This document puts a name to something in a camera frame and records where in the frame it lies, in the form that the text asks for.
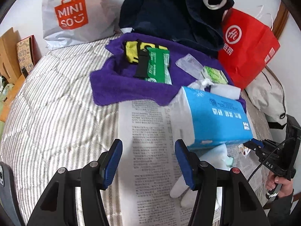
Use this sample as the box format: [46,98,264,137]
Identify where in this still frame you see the white box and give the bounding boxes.
[210,84,241,100]

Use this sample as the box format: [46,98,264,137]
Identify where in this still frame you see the small printed packet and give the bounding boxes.
[237,144,251,157]

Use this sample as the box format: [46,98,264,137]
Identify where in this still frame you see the patterned book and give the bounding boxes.
[16,35,38,76]

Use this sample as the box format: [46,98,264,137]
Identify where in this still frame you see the wooden headboard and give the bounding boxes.
[271,0,290,39]

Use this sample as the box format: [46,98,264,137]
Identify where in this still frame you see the beige canvas bag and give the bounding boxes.
[245,67,288,123]

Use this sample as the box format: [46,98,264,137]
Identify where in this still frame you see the white plastic shopping bag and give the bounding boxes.
[42,0,118,50]

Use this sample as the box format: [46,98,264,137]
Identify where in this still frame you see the person's right forearm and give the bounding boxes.
[263,189,297,226]

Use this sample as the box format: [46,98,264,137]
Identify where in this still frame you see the green tissue pack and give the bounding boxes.
[201,66,228,85]

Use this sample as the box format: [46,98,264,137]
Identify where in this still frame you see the black cable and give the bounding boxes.
[247,138,293,182]

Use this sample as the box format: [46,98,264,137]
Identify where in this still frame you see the navy blue fabric bag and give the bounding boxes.
[118,0,235,57]

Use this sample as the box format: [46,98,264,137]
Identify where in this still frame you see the yellow black pouch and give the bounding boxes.
[125,41,168,64]

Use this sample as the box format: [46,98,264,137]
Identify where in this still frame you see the blue tissue pack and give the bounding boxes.
[169,86,254,150]

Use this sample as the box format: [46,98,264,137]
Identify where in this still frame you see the white socks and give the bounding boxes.
[169,144,236,209]

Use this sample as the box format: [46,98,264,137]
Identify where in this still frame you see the green wet wipes pack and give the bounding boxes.
[144,47,173,85]

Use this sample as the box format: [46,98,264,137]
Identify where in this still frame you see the red paper bag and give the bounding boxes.
[217,5,281,89]

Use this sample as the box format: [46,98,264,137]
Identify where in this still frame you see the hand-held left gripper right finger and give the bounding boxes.
[174,139,271,226]

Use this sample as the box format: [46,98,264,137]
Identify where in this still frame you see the person's right hand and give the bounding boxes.
[267,172,294,197]

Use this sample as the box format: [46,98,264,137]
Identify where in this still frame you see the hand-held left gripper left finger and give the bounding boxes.
[26,139,123,226]

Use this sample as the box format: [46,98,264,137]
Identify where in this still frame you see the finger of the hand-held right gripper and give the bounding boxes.
[243,140,266,157]

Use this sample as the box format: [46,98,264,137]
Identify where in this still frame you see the newspaper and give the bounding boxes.
[118,99,271,226]

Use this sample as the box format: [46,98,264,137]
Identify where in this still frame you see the purple towel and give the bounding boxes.
[90,33,247,106]

